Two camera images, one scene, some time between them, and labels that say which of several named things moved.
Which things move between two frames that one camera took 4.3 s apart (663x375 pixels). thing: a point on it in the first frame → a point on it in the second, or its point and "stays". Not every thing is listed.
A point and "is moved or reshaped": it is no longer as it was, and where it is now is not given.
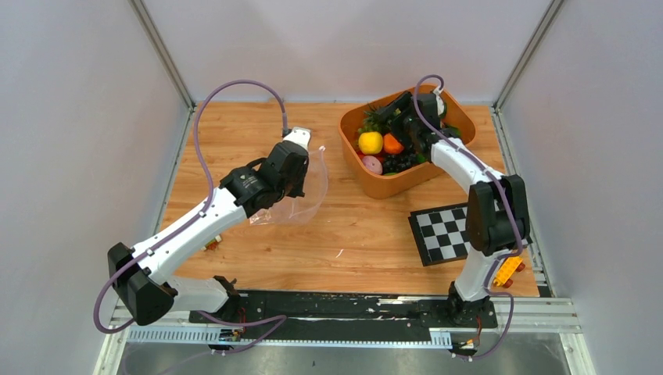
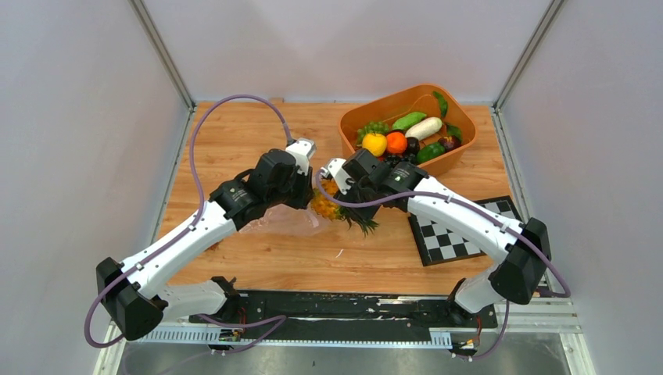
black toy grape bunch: x=394 y=162 stays
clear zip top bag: x=289 y=208 is moved or reshaped
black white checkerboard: x=440 y=232 stays
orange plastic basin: x=383 y=187 stays
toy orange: x=391 y=144 stays
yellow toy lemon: x=370 y=142 stays
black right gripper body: x=403 y=122 → x=357 y=194
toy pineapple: x=375 y=121 → x=329 y=188
